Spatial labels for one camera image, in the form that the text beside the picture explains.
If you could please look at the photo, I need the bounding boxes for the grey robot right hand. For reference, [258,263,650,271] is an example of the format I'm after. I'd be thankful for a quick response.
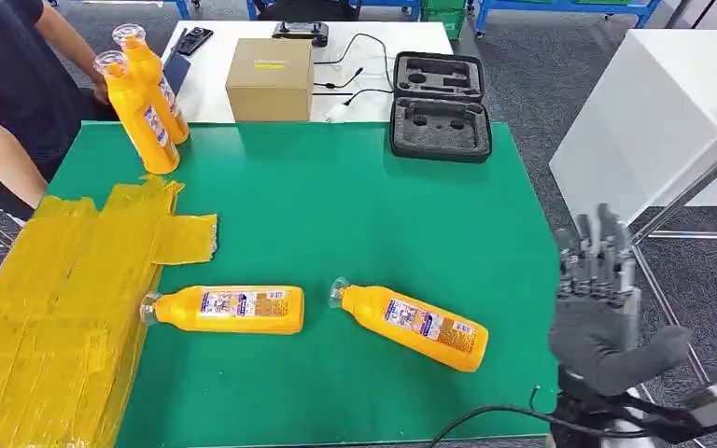
[548,203,694,397]

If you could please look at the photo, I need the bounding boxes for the orange drink bottle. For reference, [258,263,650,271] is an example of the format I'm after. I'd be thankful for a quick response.
[93,50,181,176]
[112,23,190,146]
[139,285,306,336]
[327,276,490,374]

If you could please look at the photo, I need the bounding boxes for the dark blue tablet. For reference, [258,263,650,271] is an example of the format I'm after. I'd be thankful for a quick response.
[162,52,192,94]

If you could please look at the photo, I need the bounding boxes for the person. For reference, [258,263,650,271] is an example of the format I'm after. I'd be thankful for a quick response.
[0,0,119,224]

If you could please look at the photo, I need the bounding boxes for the black smartphone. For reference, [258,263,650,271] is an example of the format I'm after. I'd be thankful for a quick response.
[174,26,215,57]

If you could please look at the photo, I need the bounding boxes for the white table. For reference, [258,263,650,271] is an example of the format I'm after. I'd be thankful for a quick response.
[160,20,455,125]

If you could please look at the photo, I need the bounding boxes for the brown cardboard box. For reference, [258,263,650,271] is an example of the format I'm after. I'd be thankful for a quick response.
[225,37,316,123]

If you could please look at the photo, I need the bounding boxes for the black remote controller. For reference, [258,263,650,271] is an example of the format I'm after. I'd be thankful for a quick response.
[272,21,330,49]

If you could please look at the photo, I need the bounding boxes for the white slanted table board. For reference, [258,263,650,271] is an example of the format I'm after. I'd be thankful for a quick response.
[548,29,717,227]

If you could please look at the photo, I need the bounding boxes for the yellow plastic sheet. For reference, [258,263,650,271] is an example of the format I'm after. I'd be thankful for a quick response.
[0,175,218,448]

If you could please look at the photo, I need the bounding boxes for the green table mat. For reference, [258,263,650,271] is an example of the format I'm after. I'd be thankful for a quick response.
[46,121,561,448]

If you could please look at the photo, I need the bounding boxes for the black foam-lined case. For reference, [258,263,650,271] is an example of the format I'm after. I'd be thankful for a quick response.
[389,50,494,164]

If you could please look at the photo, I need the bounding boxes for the green plastic crate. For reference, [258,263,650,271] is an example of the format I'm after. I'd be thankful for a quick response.
[421,0,470,41]

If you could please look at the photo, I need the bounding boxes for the blue metal frame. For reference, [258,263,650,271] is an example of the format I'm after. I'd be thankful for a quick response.
[474,0,663,38]
[176,0,425,21]

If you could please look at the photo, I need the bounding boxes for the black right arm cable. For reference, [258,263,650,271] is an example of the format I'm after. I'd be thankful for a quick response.
[429,385,644,448]

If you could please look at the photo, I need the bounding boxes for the silver metal table frame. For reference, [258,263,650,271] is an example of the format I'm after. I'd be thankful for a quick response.
[627,107,717,397]

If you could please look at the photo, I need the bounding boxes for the short black cable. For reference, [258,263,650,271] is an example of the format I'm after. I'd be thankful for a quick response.
[313,66,365,91]

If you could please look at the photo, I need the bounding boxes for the black cable with plug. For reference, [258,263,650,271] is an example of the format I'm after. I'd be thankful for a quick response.
[312,88,395,107]

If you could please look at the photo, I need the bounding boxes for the long black cable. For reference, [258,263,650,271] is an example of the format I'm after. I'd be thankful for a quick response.
[313,32,395,91]

